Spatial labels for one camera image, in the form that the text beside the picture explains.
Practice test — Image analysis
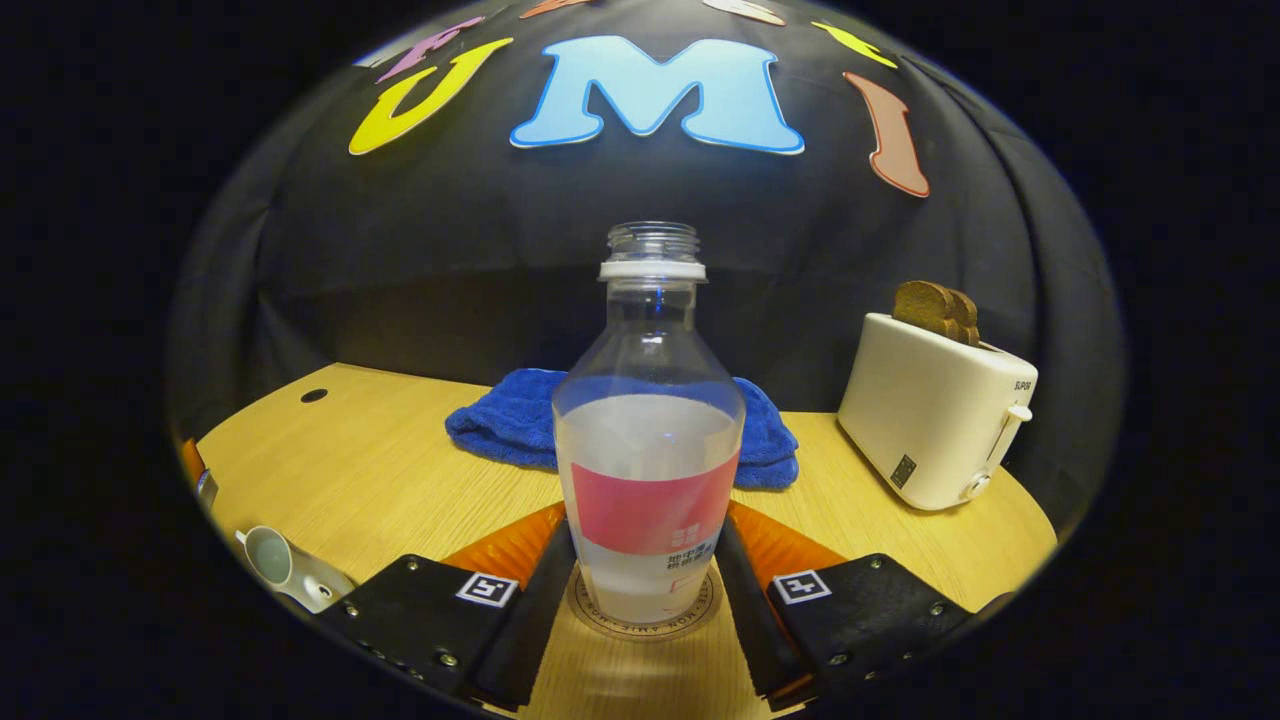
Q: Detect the black backdrop cloth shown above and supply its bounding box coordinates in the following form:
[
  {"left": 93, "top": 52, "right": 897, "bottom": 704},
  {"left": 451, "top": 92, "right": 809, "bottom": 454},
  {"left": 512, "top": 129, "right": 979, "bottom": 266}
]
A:
[{"left": 170, "top": 0, "right": 1126, "bottom": 521}]

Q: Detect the white teacup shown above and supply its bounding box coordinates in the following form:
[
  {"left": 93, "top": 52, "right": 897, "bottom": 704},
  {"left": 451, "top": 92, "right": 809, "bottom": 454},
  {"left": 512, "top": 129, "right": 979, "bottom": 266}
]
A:
[{"left": 235, "top": 525, "right": 356, "bottom": 614}]

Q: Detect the blue folded towel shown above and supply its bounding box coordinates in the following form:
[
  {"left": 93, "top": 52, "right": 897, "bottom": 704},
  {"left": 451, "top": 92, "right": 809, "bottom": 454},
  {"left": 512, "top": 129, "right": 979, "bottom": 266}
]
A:
[{"left": 445, "top": 368, "right": 801, "bottom": 491}]

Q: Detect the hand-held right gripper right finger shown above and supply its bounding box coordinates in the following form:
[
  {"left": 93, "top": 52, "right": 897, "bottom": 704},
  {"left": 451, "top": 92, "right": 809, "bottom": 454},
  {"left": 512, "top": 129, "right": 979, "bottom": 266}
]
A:
[{"left": 713, "top": 500, "right": 976, "bottom": 713}]

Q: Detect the white toaster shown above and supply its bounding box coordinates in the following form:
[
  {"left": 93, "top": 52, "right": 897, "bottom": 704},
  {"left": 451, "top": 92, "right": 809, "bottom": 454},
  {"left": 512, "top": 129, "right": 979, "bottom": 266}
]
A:
[{"left": 837, "top": 312, "right": 1039, "bottom": 512}]

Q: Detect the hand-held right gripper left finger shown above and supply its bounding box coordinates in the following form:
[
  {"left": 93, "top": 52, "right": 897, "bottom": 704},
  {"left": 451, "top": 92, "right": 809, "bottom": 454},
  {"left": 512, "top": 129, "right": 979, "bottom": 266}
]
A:
[{"left": 318, "top": 500, "right": 579, "bottom": 713}]

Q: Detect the clear water bottle red label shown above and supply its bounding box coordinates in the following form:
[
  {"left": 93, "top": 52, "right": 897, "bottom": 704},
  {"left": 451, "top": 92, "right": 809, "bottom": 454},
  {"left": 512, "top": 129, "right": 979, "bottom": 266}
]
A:
[{"left": 552, "top": 221, "right": 747, "bottom": 626}]

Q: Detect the round brown coaster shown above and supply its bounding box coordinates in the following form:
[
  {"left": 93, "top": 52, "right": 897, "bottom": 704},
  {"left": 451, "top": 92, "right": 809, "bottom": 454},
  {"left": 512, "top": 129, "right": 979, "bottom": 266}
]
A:
[{"left": 566, "top": 565, "right": 723, "bottom": 641}]

